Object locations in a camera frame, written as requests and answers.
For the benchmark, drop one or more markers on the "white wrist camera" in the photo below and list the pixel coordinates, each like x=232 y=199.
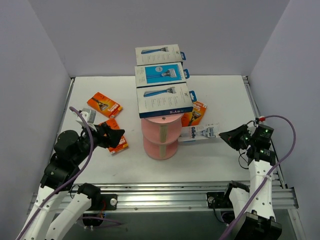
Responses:
x=257 y=122
x=89 y=115

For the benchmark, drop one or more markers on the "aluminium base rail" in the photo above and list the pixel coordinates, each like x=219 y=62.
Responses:
x=128 y=198

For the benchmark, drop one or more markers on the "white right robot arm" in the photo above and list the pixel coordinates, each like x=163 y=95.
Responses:
x=254 y=217

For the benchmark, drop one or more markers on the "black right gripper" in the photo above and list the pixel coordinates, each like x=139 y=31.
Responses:
x=242 y=138

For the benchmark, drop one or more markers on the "blue Harry's razor box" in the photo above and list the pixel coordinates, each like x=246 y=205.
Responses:
x=159 y=54
x=160 y=74

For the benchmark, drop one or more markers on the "orange Gillette Fusion box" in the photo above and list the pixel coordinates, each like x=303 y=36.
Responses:
x=123 y=144

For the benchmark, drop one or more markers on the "pink three-tier wooden shelf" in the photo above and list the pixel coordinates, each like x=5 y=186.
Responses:
x=160 y=135

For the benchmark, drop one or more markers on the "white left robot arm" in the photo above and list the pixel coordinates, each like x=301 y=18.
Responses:
x=57 y=181

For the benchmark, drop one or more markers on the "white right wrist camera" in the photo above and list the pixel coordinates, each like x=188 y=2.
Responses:
x=257 y=122

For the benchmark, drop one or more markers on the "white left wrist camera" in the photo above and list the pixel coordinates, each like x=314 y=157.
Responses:
x=89 y=115

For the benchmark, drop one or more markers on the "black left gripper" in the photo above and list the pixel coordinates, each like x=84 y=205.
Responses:
x=104 y=136

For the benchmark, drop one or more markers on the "white Gillette blister pack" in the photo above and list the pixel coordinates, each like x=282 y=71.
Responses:
x=199 y=132

